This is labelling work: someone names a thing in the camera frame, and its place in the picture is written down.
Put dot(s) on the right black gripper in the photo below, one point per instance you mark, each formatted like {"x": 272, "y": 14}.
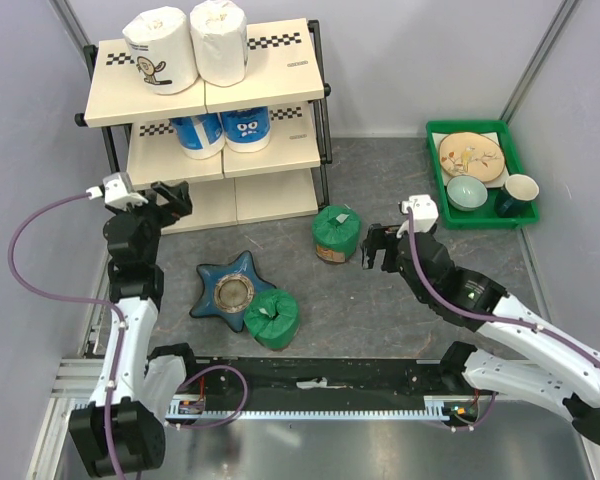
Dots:
{"x": 377, "y": 237}

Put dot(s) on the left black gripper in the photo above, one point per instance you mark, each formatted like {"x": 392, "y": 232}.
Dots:
{"x": 177, "y": 196}

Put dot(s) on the green roll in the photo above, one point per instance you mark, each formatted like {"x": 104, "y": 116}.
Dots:
{"x": 272, "y": 318}
{"x": 336, "y": 232}

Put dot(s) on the blue roll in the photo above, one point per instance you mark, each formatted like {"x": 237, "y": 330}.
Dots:
{"x": 247, "y": 130}
{"x": 200, "y": 136}

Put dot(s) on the green roll front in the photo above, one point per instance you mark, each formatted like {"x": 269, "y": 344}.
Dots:
{"x": 272, "y": 318}

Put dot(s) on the white cartoon-print roll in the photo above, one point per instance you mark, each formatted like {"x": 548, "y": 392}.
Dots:
{"x": 160, "y": 45}

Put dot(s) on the plain white roll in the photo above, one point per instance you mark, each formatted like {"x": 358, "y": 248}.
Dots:
{"x": 218, "y": 31}

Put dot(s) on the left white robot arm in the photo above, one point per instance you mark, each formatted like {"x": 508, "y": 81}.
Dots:
{"x": 121, "y": 430}

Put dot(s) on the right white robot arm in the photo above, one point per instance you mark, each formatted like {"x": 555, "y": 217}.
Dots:
{"x": 565, "y": 375}

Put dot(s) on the beige three-tier shelf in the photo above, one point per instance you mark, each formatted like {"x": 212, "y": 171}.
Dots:
{"x": 285, "y": 74}

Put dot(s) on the celadon ceramic bowl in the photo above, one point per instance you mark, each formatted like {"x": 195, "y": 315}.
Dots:
{"x": 466, "y": 193}

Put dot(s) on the blue star-shaped dish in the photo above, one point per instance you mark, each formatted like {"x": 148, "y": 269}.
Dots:
{"x": 228, "y": 289}

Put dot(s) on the green plastic tray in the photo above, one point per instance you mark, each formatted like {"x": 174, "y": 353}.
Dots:
{"x": 485, "y": 216}

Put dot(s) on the bird-painted ceramic plate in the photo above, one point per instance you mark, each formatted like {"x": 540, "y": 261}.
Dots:
{"x": 471, "y": 154}

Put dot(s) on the dark green white-lined cup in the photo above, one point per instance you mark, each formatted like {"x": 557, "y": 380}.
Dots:
{"x": 515, "y": 196}

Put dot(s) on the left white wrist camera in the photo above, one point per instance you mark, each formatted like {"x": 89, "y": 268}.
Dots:
{"x": 117, "y": 191}

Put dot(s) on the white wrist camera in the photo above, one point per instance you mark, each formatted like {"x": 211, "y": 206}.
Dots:
{"x": 117, "y": 191}
{"x": 422, "y": 214}

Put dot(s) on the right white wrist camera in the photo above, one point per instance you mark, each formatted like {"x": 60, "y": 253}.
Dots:
{"x": 422, "y": 214}

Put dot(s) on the slotted cable duct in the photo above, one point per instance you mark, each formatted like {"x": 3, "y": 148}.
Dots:
{"x": 323, "y": 405}

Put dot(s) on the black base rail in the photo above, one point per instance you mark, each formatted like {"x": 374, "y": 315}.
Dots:
{"x": 299, "y": 376}

